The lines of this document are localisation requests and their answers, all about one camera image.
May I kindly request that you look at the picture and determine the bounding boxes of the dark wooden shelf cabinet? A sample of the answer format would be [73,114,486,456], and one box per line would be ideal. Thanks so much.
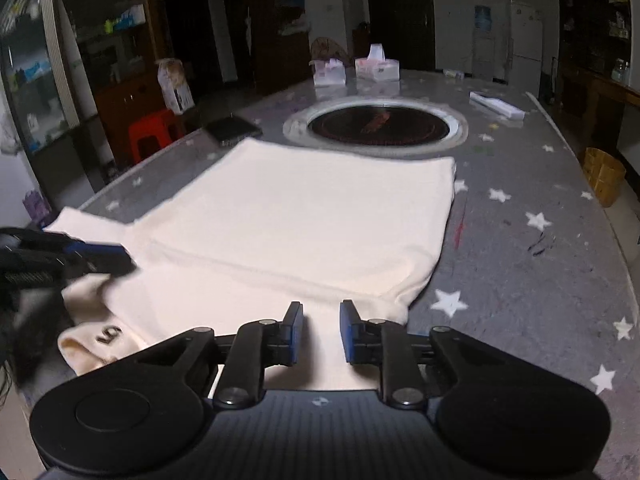
[57,0,193,171]

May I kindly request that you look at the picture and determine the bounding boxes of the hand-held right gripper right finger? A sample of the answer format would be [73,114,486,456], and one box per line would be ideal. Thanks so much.
[339,299,506,409]

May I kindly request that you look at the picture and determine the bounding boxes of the cream t-shirt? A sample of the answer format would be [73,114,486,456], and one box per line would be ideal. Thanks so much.
[44,138,457,393]

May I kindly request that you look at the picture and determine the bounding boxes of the yellow woven basket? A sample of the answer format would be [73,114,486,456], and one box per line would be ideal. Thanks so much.
[581,147,627,208]

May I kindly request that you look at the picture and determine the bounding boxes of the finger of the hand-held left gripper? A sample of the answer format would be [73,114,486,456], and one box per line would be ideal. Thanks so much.
[44,230,138,277]

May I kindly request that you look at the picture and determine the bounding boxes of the long white flat box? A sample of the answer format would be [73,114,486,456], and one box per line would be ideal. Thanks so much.
[469,91,526,121]

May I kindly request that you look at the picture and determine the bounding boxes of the white refrigerator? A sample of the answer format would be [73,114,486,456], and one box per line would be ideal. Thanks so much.
[506,0,544,99]

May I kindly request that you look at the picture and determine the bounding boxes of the pink white tissue pack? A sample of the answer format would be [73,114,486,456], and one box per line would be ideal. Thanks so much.
[310,58,347,87]

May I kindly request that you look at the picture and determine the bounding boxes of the grey star-print tablecloth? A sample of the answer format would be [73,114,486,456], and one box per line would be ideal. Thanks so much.
[77,69,640,480]

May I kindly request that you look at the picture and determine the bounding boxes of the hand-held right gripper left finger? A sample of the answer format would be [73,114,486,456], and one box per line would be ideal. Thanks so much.
[136,301,305,408]

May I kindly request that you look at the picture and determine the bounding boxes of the water dispenser with blue bottle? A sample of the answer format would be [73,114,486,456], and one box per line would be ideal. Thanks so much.
[472,5,510,81]

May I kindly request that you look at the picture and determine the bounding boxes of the tall dark wooden cabinet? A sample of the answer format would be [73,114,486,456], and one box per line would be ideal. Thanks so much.
[222,0,313,95]

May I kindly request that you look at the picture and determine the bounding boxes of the black tablet device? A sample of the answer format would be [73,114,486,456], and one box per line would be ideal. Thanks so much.
[205,116,263,146]

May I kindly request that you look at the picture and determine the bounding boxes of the round black table hotplate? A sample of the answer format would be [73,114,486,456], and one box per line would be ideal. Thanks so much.
[282,99,469,150]

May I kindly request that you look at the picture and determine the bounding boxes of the dark wooden sideboard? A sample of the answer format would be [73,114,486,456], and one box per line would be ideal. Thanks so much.
[555,0,640,161]

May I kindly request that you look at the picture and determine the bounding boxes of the red plastic stool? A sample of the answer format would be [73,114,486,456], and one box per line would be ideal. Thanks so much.
[128,109,186,165]

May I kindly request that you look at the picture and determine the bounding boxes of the glass display cabinet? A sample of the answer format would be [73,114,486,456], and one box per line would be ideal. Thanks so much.
[0,0,117,201]

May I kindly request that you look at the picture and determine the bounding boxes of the white printed paper bag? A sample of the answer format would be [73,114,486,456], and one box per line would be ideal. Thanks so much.
[157,58,196,115]

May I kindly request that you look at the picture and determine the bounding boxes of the dark wooden door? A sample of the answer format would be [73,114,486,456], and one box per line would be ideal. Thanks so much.
[363,0,437,72]

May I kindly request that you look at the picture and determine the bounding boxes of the wooden chair back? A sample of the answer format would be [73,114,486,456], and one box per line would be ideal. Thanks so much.
[310,36,349,63]

